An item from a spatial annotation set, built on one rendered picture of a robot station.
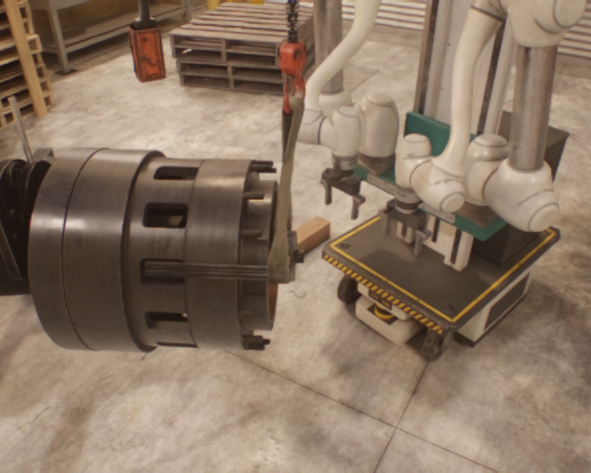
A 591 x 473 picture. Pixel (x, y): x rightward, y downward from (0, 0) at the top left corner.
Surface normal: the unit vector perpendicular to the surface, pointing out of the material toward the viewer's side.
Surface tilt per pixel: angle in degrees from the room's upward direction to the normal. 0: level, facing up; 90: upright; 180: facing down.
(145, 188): 17
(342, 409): 0
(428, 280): 0
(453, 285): 0
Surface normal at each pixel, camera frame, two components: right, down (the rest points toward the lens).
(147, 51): 0.47, 0.52
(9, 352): 0.00, -0.81
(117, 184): -0.02, -0.58
